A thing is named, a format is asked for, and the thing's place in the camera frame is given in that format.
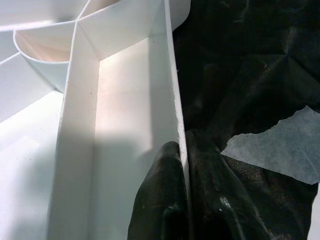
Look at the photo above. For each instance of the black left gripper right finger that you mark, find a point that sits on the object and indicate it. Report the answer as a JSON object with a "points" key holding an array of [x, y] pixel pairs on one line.
{"points": [[212, 195]]}

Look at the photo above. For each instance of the black plastic cover sheet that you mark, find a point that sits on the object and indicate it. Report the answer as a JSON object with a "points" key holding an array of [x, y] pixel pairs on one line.
{"points": [[237, 62]]}

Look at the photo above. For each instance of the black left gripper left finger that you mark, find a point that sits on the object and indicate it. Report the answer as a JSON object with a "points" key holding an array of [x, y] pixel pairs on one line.
{"points": [[160, 195]]}

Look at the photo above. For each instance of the white plastic table top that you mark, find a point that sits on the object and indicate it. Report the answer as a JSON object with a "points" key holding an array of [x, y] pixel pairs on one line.
{"points": [[112, 112]]}

